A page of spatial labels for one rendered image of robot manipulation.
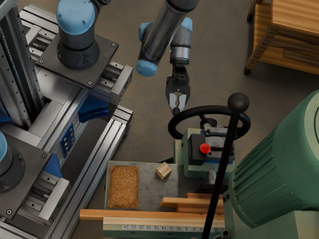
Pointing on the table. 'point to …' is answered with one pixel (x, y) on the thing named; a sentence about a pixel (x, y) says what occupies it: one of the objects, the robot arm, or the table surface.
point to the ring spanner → (217, 133)
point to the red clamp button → (205, 148)
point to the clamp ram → (204, 188)
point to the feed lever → (239, 108)
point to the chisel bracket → (232, 218)
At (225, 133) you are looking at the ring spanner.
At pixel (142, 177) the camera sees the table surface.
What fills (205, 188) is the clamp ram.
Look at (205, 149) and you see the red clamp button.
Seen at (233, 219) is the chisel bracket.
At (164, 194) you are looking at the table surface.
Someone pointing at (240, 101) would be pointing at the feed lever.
